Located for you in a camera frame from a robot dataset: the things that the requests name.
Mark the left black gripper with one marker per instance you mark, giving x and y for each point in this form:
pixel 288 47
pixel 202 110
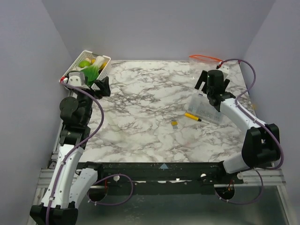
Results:
pixel 104 87

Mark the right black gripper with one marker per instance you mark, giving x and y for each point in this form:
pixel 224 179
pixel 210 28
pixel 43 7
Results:
pixel 200 81

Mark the clear zip bag orange zipper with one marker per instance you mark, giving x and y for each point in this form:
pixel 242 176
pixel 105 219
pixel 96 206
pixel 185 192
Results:
pixel 198 63

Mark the white perforated plastic basket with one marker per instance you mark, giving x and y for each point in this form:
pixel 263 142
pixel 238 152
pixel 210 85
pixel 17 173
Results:
pixel 88 54

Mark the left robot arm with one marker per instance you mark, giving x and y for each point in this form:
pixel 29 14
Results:
pixel 61 201

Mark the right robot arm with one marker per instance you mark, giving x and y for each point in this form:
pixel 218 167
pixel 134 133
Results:
pixel 261 144

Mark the green bok choy toy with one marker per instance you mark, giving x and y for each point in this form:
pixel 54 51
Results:
pixel 91 72

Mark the yellow lemon toy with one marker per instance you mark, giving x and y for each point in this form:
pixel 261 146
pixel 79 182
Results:
pixel 103 66

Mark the light green cabbage toy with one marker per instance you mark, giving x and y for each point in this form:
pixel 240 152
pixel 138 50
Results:
pixel 84 64

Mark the clear plastic parts box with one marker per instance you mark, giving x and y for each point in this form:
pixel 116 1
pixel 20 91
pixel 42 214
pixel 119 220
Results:
pixel 200 107

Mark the yellow screwdriver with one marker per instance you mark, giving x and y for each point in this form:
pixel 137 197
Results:
pixel 192 117

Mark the small yellow electronic component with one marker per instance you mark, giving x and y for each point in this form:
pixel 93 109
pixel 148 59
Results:
pixel 174 124

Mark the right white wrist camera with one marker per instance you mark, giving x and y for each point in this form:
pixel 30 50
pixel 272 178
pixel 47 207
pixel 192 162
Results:
pixel 225 69

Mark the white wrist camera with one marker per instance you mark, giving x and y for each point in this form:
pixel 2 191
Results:
pixel 225 69
pixel 74 78

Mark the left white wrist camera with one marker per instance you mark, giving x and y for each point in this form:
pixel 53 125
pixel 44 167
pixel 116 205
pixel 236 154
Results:
pixel 74 78

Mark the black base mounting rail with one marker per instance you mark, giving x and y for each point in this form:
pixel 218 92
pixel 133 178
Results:
pixel 159 178

